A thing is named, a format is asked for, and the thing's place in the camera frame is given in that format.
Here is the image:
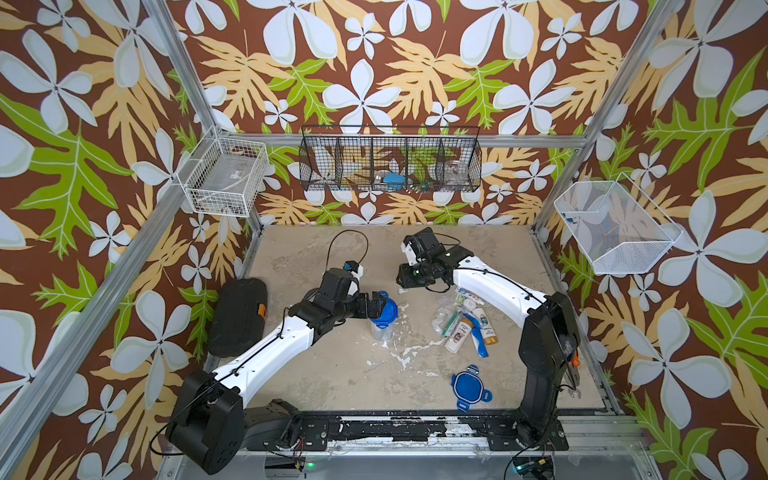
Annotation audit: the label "green toothbrush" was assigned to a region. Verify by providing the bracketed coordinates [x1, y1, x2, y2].
[441, 307, 462, 338]

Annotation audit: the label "small white toiletry tube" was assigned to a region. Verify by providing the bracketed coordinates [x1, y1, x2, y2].
[445, 317, 474, 354]

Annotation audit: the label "toiletry bottle orange cap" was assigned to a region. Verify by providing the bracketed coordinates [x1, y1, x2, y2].
[474, 308, 498, 345]

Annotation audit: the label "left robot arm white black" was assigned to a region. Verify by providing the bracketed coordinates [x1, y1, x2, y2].
[164, 268, 397, 475]

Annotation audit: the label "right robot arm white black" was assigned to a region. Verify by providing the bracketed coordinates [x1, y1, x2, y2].
[397, 227, 580, 447]

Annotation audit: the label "blue item in basket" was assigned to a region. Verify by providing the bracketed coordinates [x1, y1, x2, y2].
[383, 173, 406, 190]

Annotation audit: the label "black tool case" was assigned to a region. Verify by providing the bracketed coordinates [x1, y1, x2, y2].
[208, 278, 268, 358]

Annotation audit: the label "white mesh basket right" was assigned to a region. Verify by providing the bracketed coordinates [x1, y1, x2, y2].
[554, 174, 683, 276]

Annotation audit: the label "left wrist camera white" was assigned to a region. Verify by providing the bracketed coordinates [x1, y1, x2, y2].
[343, 260, 364, 297]

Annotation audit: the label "left camera cable black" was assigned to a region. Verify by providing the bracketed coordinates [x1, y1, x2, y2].
[324, 229, 370, 268]

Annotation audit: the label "black wire basket back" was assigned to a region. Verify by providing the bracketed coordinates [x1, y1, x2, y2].
[296, 125, 482, 193]

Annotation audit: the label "white wire basket left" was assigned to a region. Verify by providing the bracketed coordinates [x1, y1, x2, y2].
[178, 128, 270, 218]

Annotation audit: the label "orange handled pliers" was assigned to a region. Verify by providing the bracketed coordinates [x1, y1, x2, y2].
[569, 352, 581, 368]

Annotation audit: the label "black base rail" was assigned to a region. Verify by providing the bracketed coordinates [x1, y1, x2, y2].
[243, 410, 569, 453]

